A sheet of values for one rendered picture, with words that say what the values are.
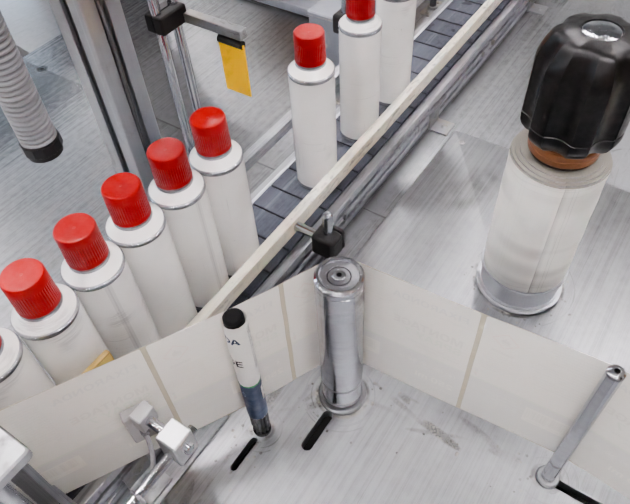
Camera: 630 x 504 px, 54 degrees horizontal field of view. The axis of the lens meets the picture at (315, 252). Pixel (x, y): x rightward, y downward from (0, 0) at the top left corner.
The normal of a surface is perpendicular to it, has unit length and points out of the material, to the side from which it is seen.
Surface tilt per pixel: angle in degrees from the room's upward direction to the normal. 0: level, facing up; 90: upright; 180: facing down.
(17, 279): 3
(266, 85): 0
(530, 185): 92
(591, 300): 0
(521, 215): 91
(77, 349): 90
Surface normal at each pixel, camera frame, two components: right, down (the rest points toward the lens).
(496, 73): -0.04, -0.64
